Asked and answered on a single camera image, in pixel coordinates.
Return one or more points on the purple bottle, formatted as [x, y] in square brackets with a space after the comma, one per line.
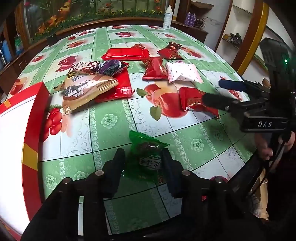
[188, 18]
[193, 19]

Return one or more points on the green fruit print tablecloth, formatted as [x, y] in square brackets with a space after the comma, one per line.
[104, 129]

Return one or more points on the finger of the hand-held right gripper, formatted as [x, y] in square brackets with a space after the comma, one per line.
[217, 100]
[231, 84]

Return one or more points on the purple snack packet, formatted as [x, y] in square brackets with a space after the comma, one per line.
[108, 67]

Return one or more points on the white dotted snack packet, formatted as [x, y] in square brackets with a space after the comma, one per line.
[182, 71]

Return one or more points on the blue bottle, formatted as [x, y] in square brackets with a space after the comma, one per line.
[4, 52]

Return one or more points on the long red snack packet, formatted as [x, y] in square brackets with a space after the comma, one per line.
[124, 53]

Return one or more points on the tan triangular snack packet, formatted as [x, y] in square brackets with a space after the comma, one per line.
[85, 88]

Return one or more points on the flower wall picture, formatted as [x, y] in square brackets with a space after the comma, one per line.
[92, 9]

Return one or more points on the person's right hand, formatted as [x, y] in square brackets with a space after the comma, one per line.
[263, 151]

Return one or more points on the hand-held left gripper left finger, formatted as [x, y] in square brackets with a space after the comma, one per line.
[118, 168]

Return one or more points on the green snack packet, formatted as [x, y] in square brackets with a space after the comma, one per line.
[145, 148]

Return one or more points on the green bottle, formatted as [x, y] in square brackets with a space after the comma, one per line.
[18, 45]

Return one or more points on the black white patterned snack packet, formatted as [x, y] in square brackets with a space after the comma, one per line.
[79, 67]

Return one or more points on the red gold-print snack packet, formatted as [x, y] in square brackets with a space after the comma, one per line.
[192, 99]

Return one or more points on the dark red snack packet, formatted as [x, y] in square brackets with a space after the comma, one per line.
[171, 52]

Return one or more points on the white spray bottle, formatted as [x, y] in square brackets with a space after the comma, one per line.
[167, 18]

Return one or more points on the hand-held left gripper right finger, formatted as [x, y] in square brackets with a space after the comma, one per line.
[170, 176]

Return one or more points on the pair of shoes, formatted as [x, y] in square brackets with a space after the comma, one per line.
[234, 38]

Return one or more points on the red box with white inside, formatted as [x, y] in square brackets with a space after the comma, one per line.
[13, 139]

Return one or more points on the small red snack packet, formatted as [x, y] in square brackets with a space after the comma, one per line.
[153, 69]

